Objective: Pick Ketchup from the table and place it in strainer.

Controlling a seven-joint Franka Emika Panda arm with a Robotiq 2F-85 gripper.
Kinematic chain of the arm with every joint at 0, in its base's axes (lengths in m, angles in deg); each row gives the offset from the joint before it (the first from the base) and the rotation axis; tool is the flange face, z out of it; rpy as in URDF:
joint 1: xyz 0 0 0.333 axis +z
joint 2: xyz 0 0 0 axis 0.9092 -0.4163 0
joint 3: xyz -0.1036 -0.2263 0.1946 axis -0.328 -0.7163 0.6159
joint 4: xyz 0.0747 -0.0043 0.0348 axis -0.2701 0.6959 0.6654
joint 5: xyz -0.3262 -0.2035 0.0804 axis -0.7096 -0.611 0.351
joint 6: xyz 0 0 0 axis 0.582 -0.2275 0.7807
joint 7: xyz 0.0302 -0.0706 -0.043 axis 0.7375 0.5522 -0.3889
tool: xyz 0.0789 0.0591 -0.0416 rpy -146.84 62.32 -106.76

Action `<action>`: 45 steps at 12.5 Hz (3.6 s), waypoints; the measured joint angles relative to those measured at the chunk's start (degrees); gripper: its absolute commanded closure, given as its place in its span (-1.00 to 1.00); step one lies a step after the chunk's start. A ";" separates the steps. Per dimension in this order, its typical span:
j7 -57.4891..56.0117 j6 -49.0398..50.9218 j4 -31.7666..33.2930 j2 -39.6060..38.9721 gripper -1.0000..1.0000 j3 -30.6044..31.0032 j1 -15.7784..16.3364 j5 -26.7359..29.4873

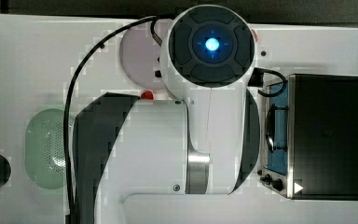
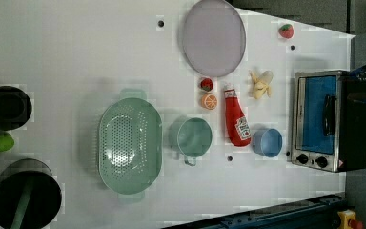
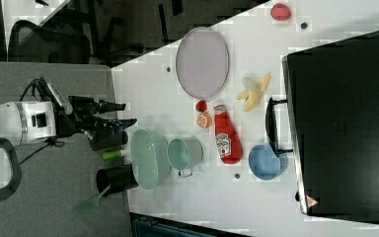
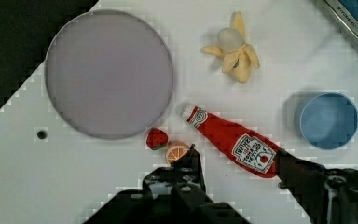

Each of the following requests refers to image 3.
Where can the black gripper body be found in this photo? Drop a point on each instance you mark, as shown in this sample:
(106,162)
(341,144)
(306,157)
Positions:
(82,117)

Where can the large plush strawberry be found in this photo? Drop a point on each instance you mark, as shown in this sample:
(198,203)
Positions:
(280,12)

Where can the green oval strainer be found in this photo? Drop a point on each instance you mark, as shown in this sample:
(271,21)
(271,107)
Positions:
(150,162)

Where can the plush peeled banana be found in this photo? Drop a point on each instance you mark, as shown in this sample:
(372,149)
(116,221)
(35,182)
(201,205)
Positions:
(253,92)

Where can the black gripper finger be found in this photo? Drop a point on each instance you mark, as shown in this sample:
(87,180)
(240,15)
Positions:
(116,124)
(106,107)

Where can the red plush ketchup bottle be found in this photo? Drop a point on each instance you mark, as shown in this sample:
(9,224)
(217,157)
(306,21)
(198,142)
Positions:
(228,142)

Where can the purple oval plate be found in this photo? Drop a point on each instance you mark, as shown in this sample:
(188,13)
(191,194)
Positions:
(202,63)

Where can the black office chair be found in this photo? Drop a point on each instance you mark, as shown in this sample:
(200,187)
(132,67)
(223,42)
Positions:
(48,44)

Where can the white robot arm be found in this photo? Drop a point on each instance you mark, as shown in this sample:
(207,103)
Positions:
(24,123)

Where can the green spatula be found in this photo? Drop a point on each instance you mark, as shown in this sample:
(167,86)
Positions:
(91,204)

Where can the black utensil cup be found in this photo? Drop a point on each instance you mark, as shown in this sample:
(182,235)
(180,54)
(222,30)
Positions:
(116,179)

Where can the plush orange slice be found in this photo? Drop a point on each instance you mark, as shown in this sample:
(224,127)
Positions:
(204,120)

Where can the black toaster oven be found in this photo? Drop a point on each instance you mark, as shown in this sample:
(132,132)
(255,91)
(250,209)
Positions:
(332,97)

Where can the blue bowl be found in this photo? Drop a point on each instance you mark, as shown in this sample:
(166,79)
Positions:
(265,164)

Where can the green metal mug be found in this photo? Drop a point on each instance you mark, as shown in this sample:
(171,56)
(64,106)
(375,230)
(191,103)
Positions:
(184,154)

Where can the small plush strawberry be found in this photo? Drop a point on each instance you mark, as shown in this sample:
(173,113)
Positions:
(201,106)

